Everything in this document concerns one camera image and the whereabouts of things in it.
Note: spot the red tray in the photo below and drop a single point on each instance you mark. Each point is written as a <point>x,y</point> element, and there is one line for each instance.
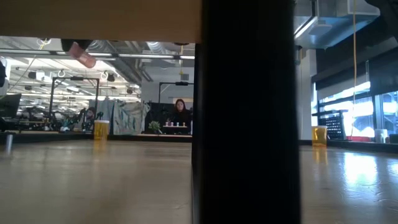
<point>360,139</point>

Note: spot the background black robot arm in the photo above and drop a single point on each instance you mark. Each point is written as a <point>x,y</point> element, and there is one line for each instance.
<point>73,119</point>

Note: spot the black perforated cart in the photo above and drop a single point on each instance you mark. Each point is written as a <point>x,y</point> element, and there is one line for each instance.
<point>335,126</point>

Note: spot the small red pill bottle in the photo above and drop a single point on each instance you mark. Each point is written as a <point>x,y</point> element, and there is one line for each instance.
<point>84,57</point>

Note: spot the silver ventilation duct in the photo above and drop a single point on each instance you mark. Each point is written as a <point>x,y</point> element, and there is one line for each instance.
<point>326,28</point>

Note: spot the white bucket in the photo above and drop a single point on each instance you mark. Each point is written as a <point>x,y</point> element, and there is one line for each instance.
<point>381,136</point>

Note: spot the person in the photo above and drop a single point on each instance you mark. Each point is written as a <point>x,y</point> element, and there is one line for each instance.
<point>180,112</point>
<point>90,114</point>

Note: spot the large orange pill bottle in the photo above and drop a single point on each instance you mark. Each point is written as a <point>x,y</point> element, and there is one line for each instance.
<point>101,130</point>
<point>319,137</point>

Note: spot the black background gantry frame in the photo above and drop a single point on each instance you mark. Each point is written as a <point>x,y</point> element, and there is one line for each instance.
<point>74,78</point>
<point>175,83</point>

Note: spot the pale hanging cloth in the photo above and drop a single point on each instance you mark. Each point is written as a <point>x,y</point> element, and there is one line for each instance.
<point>127,116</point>

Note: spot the ceiling strip light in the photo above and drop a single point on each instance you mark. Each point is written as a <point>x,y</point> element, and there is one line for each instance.
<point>101,54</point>
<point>146,56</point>

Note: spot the black monitor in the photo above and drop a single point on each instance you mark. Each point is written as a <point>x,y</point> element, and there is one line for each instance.
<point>9,105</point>

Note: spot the small background green plant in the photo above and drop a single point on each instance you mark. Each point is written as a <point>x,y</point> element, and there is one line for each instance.
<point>154,126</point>

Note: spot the black background partition panel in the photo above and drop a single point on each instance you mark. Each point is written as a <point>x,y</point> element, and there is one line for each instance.
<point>158,115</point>

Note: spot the background wooden shelf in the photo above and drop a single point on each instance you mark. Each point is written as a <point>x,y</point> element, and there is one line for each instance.
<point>175,126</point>

